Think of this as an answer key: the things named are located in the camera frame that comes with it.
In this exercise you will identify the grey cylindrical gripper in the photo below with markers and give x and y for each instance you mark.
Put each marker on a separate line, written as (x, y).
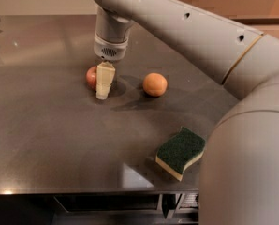
(110, 50)

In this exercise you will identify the red apple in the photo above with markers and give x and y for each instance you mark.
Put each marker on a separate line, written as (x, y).
(91, 77)

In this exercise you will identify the orange fruit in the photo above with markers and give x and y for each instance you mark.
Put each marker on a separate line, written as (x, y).
(155, 84)

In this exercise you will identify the green and yellow sponge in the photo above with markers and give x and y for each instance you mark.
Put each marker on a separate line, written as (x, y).
(179, 152)

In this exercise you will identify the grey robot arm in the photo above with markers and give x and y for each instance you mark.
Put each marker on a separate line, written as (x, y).
(239, 171)

